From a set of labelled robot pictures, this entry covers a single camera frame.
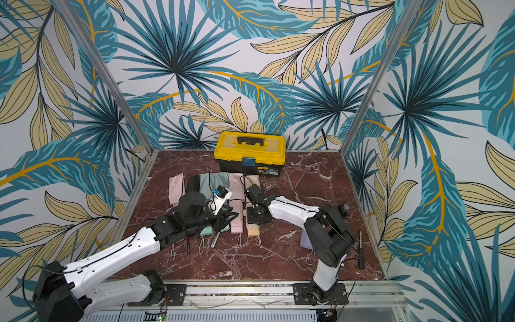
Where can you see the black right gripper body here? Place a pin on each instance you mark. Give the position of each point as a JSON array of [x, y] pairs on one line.
[[255, 196]]

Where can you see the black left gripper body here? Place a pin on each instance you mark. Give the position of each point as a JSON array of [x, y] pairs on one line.
[[208, 218]]

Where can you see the beige sleeved umbrella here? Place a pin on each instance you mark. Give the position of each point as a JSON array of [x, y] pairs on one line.
[[253, 230]]

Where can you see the pink umbrella sleeve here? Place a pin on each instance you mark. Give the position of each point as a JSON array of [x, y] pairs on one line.
[[236, 186], [176, 188]]

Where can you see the mint umbrella sleeve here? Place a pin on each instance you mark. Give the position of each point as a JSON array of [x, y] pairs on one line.
[[206, 186], [219, 179]]

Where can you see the beige umbrella sleeve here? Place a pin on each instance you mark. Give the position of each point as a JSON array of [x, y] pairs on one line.
[[250, 180]]

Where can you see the lavender sleeved umbrella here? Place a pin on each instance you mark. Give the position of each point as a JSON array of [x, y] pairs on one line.
[[305, 241]]

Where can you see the pink sleeved umbrella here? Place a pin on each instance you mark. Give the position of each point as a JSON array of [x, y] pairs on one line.
[[237, 225]]

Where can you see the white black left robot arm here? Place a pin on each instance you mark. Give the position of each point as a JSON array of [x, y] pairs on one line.
[[71, 292]]

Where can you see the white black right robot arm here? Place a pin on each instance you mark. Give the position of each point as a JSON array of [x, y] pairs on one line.
[[330, 236]]

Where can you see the yellow black toolbox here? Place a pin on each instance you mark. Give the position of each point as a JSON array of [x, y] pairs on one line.
[[250, 153]]

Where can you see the small black electrical part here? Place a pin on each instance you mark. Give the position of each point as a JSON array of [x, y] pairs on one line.
[[344, 210]]

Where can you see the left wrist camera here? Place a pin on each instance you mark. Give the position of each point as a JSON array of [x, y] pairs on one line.
[[221, 195]]

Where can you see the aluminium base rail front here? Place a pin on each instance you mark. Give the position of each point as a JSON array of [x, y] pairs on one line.
[[371, 295]]

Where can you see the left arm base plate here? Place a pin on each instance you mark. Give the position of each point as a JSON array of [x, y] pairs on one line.
[[173, 294]]

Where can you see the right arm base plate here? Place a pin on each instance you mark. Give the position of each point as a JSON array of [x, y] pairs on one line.
[[311, 294]]

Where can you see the black handled screwdriver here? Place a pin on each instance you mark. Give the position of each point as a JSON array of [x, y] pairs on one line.
[[361, 259]]

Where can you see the aluminium frame rail right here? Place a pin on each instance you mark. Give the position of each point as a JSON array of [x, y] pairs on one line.
[[387, 58]]

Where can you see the aluminium frame rail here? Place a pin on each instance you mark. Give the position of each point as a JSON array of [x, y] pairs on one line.
[[77, 27], [387, 58]]

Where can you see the aluminium frame rail left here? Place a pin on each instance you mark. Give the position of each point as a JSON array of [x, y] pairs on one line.
[[77, 27]]

